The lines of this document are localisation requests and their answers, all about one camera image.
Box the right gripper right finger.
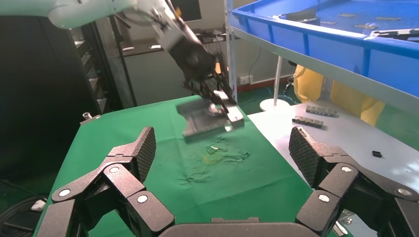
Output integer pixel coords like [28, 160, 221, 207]
[289, 126, 419, 237]

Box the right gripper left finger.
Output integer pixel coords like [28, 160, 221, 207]
[34, 126, 176, 237]

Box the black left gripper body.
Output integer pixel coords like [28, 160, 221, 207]
[168, 36, 217, 83]

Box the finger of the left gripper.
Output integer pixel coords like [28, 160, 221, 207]
[181, 79, 228, 114]
[211, 67, 239, 106]

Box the grey metal housing part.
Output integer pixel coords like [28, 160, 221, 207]
[175, 91, 246, 144]

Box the white round-base stand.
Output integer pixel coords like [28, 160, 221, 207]
[259, 55, 291, 113]

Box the background work desk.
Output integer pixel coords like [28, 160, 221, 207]
[118, 29, 230, 57]

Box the black monitor screen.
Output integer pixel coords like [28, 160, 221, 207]
[170, 0, 202, 22]

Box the green table cloth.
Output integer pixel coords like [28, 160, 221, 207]
[33, 95, 315, 237]

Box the small ribbed metal part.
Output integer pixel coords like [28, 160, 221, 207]
[292, 116, 325, 129]
[305, 105, 340, 119]

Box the yellow bag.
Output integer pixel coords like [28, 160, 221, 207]
[293, 64, 386, 126]

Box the metal part with dark flange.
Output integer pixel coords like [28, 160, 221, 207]
[278, 8, 322, 26]

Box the blue plastic bin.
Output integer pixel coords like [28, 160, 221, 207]
[229, 0, 419, 99]

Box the black equipment rack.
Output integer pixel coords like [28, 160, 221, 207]
[0, 15, 110, 179]

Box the metal part with blue windows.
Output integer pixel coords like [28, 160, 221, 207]
[368, 28, 419, 42]

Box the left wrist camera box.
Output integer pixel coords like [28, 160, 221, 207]
[152, 18, 186, 51]

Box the white shelf upright post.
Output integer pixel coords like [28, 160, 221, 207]
[224, 0, 239, 103]

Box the thin floor cable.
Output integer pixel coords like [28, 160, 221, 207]
[281, 77, 297, 102]

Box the black floor cable bundle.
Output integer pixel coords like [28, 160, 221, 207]
[0, 196, 46, 237]

